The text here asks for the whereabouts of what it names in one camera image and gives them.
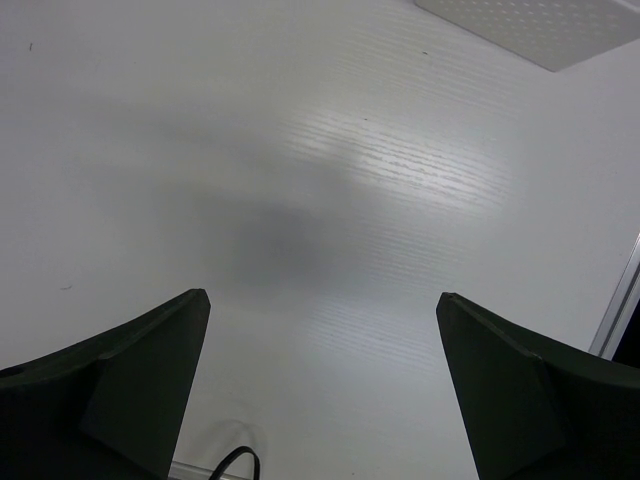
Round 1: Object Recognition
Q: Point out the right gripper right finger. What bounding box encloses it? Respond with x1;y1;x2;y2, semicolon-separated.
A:
436;293;639;479

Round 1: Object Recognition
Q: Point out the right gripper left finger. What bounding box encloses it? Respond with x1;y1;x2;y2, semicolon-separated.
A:
1;289;211;479

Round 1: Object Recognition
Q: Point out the white perforated box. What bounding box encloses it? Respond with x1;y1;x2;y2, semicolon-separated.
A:
416;0;639;72

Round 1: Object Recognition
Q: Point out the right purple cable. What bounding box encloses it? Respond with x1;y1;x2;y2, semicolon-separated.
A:
209;445;262;480

